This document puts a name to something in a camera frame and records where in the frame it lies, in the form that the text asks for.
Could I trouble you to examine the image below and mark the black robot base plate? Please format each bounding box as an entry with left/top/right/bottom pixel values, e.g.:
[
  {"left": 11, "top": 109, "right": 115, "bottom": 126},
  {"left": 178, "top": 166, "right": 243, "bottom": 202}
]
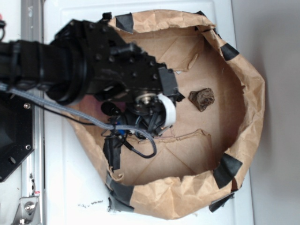
[{"left": 0, "top": 92, "right": 33, "bottom": 182}]

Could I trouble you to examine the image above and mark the aluminium rail frame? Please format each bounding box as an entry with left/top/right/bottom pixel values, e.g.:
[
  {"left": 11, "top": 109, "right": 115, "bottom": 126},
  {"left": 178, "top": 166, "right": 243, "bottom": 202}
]
[{"left": 16, "top": 0, "right": 46, "bottom": 225}]

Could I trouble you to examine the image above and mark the metal corner bracket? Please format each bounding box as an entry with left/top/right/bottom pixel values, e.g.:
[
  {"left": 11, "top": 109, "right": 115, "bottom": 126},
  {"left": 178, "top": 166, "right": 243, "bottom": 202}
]
[{"left": 11, "top": 196, "right": 41, "bottom": 225}]

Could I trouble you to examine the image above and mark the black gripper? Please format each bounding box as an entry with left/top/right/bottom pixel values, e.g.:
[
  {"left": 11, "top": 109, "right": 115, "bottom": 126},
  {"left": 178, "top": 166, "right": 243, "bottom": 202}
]
[{"left": 50, "top": 13, "right": 184, "bottom": 107}]

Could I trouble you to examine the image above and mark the brown paper bag bin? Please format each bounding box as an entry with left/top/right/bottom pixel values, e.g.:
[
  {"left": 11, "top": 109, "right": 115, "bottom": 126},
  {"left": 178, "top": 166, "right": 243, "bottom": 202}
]
[{"left": 71, "top": 9, "right": 265, "bottom": 219}]

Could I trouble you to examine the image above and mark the grey braided cable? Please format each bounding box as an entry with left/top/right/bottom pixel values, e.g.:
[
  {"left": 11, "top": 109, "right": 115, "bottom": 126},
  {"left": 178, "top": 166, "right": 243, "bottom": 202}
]
[{"left": 0, "top": 82, "right": 157, "bottom": 158}]

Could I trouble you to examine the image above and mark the brown rock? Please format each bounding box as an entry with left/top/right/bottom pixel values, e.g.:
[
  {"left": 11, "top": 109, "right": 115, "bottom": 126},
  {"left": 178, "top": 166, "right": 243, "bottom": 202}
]
[{"left": 188, "top": 88, "right": 215, "bottom": 112}]

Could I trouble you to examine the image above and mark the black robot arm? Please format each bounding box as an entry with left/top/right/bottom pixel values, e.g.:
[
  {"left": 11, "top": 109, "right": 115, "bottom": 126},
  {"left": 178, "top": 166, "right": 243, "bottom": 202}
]
[{"left": 0, "top": 20, "right": 183, "bottom": 105}]

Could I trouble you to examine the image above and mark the white plastic tray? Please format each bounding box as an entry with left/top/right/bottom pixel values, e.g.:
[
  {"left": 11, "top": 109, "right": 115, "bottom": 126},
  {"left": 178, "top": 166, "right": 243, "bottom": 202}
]
[{"left": 44, "top": 0, "right": 254, "bottom": 225}]

